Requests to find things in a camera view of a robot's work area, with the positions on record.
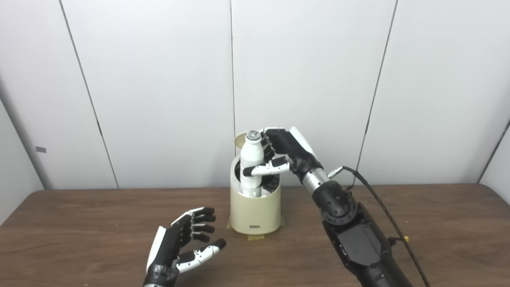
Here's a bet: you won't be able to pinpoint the small white plastic bottle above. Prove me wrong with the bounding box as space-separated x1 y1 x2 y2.
239 130 264 198

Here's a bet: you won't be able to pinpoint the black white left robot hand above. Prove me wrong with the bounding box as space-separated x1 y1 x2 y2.
143 207 227 287

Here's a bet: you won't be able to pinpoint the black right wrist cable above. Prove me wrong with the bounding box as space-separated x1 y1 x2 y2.
328 166 431 287

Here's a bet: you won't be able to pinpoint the cream-colored lidded bin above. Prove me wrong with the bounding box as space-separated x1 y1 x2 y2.
230 132 282 235

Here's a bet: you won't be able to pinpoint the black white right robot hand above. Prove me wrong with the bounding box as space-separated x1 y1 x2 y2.
242 127 324 185

